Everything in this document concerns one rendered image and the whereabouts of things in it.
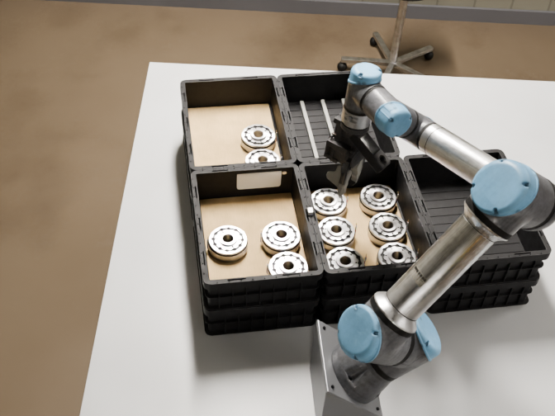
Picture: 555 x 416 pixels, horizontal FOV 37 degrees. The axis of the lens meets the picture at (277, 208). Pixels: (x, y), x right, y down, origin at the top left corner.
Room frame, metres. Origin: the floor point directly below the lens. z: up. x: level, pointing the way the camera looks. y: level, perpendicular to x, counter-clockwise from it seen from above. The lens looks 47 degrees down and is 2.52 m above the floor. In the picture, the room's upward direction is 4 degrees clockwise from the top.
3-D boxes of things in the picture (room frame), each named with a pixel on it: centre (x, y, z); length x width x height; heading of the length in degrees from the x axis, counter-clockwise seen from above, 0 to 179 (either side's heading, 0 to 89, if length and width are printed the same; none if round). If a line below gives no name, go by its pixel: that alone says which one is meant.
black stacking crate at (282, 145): (1.85, 0.14, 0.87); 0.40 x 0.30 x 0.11; 12
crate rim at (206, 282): (1.46, 0.06, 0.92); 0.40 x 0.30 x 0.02; 12
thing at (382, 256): (1.42, -0.32, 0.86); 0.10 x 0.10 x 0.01
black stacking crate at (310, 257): (1.46, 0.06, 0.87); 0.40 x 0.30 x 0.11; 12
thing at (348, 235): (1.50, -0.16, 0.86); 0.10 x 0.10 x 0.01
